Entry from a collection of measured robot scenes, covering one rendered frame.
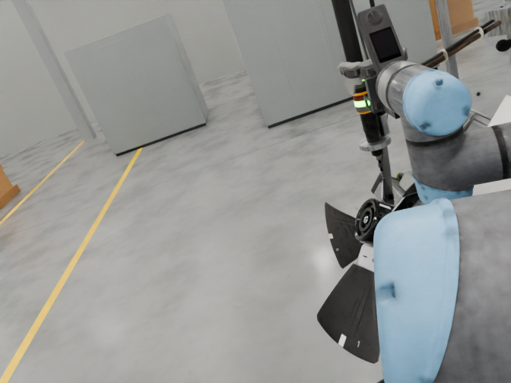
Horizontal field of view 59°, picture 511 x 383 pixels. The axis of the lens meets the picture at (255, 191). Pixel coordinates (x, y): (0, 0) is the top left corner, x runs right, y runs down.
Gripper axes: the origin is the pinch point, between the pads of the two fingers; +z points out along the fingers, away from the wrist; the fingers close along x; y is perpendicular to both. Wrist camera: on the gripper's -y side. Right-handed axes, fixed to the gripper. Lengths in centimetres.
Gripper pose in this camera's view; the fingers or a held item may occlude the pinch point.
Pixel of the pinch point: (362, 56)
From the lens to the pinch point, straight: 93.0
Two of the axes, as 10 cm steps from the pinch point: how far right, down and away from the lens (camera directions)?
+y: 3.2, 8.6, 3.9
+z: -0.5, -3.9, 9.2
